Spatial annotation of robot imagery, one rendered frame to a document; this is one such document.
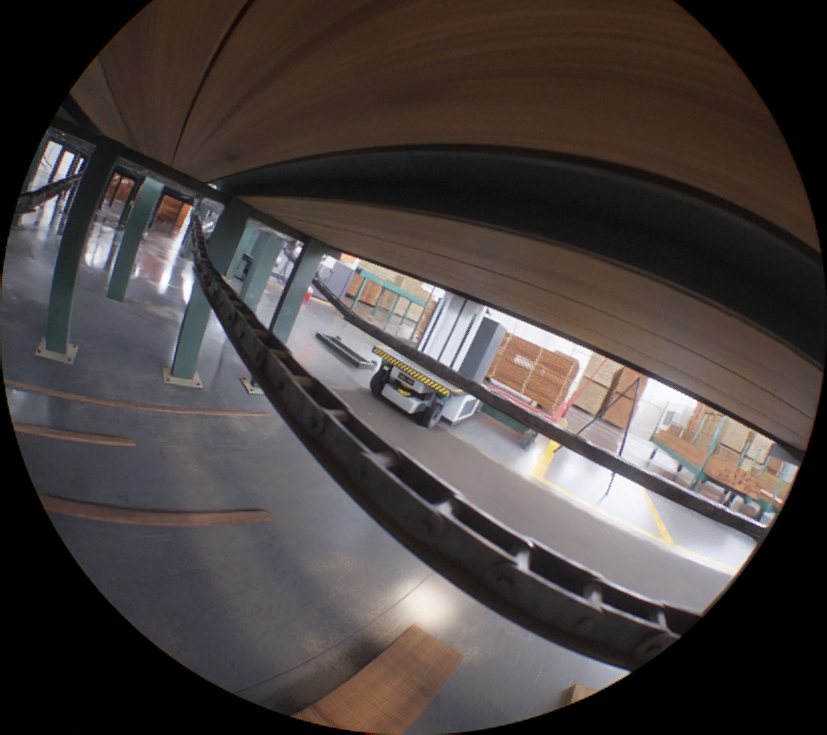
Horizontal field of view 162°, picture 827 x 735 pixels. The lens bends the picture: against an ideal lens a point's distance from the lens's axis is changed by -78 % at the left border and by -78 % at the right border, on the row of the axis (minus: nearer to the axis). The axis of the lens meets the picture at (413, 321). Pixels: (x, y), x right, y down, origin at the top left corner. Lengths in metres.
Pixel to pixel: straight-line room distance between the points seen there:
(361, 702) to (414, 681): 0.12
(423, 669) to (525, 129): 0.82
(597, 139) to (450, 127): 0.09
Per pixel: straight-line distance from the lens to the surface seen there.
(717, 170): 0.16
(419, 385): 1.85
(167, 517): 0.81
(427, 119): 0.19
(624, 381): 11.31
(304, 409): 0.28
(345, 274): 6.90
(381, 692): 0.70
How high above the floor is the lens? 0.66
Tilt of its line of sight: 2 degrees down
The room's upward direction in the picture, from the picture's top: 25 degrees clockwise
